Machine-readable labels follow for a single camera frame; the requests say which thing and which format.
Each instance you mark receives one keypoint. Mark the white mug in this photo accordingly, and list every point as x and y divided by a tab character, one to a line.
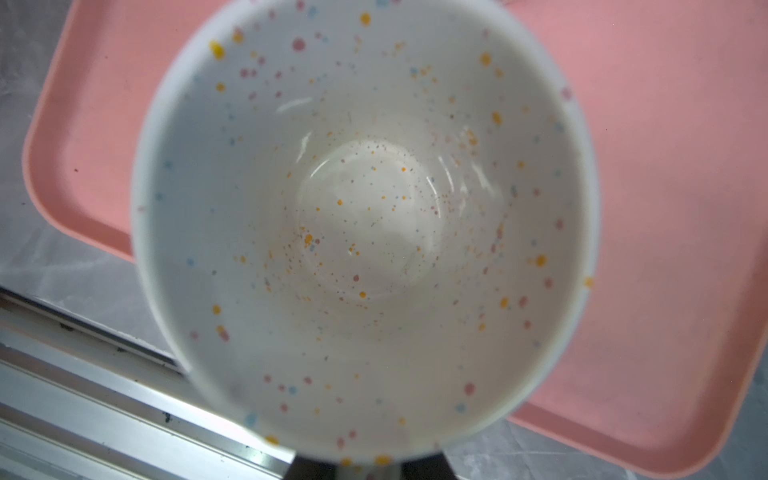
366	229

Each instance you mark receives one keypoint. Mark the pink rectangular tray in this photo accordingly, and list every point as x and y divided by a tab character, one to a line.
676	96

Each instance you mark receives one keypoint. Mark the aluminium front rail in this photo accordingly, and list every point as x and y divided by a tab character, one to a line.
79	404

